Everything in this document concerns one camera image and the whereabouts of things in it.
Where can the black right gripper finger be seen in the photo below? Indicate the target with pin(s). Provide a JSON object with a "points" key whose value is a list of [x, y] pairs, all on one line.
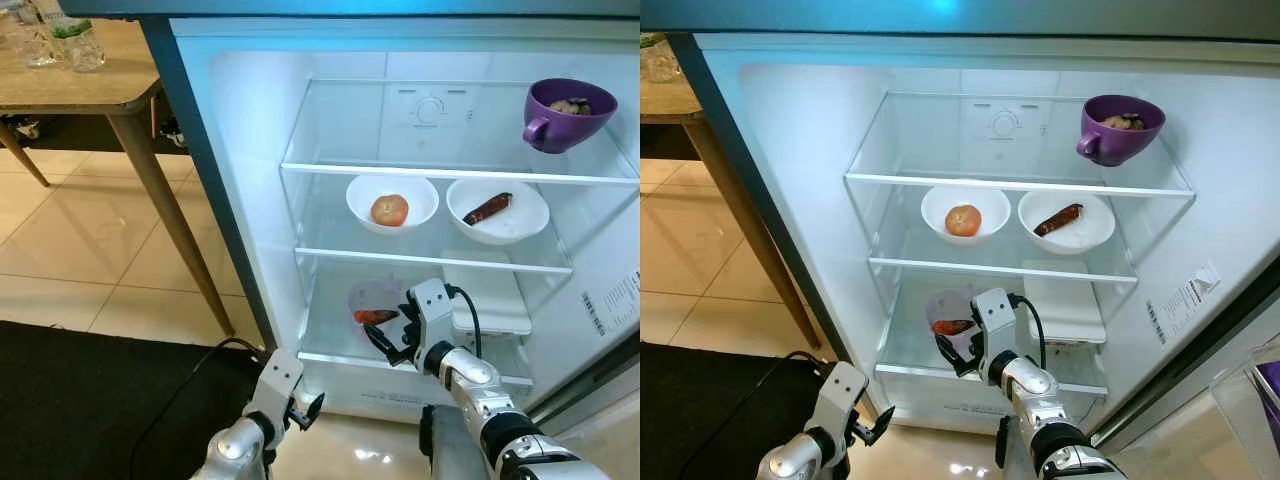
{"points": [[384, 346], [955, 358]]}

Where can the orange carrot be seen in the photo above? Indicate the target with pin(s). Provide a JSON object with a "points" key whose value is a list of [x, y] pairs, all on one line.
{"points": [[375, 316], [952, 327]]}

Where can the pink translucent measuring cup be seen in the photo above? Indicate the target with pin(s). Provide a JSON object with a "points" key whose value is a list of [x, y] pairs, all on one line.
{"points": [[945, 305], [370, 295]]}

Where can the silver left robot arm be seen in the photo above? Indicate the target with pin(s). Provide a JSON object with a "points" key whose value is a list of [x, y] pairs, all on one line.
{"points": [[235, 450], [795, 460]]}

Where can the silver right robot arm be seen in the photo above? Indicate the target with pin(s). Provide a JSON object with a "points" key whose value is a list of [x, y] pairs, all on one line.
{"points": [[1030, 385], [470, 370]]}

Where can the glass fridge shelf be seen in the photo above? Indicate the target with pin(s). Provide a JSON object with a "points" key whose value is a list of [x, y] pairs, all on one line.
{"points": [[900, 350], [330, 245], [895, 255], [330, 150], [890, 165], [330, 340]]}

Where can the white plastic fridge tray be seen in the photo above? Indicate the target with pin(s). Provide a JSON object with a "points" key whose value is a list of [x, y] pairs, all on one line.
{"points": [[495, 290], [1065, 300]]}

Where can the white printed fridge sticker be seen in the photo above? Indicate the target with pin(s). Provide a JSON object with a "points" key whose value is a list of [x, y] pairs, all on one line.
{"points": [[615, 300], [1190, 295]]}

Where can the silver fridge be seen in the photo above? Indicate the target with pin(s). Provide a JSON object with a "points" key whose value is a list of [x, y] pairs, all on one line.
{"points": [[870, 120], [300, 110]]}

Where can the clear crisper drawer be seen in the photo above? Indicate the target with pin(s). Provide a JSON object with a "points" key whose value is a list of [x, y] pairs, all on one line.
{"points": [[930, 400], [380, 388]]}

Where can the silver right robot leg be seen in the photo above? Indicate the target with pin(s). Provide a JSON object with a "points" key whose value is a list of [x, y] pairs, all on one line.
{"points": [[1015, 455], [455, 455]]}

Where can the round orange tomato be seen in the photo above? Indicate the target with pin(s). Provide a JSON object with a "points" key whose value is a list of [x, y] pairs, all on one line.
{"points": [[963, 220], [389, 210]]}

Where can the white ceramic bowl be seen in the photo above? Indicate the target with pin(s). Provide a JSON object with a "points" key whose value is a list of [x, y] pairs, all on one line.
{"points": [[520, 225], [995, 205], [420, 195], [1095, 235]]}

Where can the reddish brown sweet potato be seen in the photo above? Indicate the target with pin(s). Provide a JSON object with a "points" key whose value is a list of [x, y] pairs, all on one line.
{"points": [[1058, 220], [488, 208]]}

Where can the black floor mat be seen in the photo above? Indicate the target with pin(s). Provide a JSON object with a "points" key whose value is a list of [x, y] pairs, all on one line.
{"points": [[80, 410], [700, 420]]}

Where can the white thermostat dial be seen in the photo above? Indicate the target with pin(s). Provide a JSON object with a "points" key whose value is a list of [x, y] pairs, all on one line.
{"points": [[430, 111], [1004, 125]]}

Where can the purple mug bowl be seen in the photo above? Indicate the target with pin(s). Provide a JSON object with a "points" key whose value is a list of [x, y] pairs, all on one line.
{"points": [[1115, 145], [565, 130]]}

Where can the brown food pieces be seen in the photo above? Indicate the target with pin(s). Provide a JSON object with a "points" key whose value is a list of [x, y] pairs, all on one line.
{"points": [[570, 106], [1122, 121]]}

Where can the purple chocolate bar pack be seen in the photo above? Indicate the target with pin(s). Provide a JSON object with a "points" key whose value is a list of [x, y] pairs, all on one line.
{"points": [[1270, 380]]}

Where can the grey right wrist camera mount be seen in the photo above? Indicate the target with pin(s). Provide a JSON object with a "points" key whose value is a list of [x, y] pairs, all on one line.
{"points": [[432, 310], [995, 320]]}

